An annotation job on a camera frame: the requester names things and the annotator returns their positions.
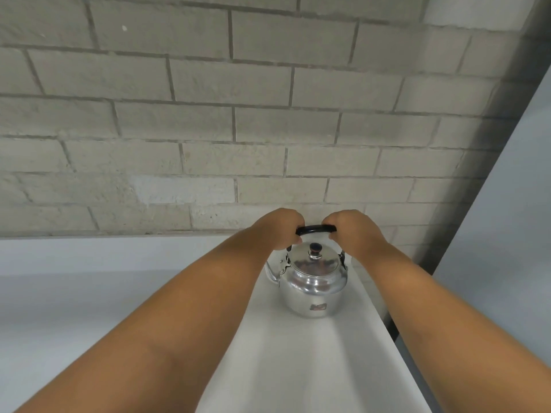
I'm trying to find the person's right hand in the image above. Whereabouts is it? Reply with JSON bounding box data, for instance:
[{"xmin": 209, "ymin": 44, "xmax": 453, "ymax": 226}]
[{"xmin": 322, "ymin": 210, "xmax": 379, "ymax": 264}]

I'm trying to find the person's right forearm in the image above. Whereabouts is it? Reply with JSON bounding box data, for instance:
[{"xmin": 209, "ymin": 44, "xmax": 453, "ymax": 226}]
[{"xmin": 351, "ymin": 243, "xmax": 551, "ymax": 413}]

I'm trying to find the person's left hand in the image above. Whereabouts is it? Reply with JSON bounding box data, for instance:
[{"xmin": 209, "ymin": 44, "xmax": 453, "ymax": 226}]
[{"xmin": 253, "ymin": 207, "xmax": 306, "ymax": 251}]

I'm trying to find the silver kettle lid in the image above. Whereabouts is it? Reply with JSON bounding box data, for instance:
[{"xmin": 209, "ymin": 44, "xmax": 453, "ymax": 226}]
[{"xmin": 289, "ymin": 242, "xmax": 341, "ymax": 275}]

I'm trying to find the silver metal kettle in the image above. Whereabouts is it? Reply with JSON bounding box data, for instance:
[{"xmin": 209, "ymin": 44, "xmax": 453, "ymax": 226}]
[{"xmin": 263, "ymin": 225, "xmax": 348, "ymax": 319}]

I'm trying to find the person's left forearm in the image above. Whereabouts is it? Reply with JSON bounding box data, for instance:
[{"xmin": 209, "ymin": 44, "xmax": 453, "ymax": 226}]
[{"xmin": 13, "ymin": 225, "xmax": 282, "ymax": 413}]

